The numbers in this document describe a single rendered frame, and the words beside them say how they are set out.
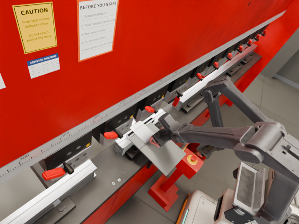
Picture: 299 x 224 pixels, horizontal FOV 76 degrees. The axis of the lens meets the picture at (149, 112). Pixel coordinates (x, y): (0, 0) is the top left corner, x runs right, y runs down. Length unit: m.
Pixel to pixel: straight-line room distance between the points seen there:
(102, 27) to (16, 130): 0.25
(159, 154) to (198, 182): 1.28
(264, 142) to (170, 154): 0.61
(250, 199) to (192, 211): 0.78
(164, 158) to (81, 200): 0.43
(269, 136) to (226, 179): 1.95
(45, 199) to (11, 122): 0.56
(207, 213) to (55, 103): 1.60
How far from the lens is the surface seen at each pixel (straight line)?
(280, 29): 2.80
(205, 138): 0.66
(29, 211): 0.93
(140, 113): 0.81
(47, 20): 0.34
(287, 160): 0.51
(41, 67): 0.37
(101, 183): 1.03
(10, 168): 0.54
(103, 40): 0.41
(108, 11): 0.39
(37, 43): 0.34
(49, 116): 0.46
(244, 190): 1.11
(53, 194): 0.93
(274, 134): 0.53
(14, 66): 0.35
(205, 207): 1.86
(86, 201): 1.01
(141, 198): 1.97
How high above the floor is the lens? 1.85
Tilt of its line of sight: 47 degrees down
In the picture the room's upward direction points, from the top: 22 degrees clockwise
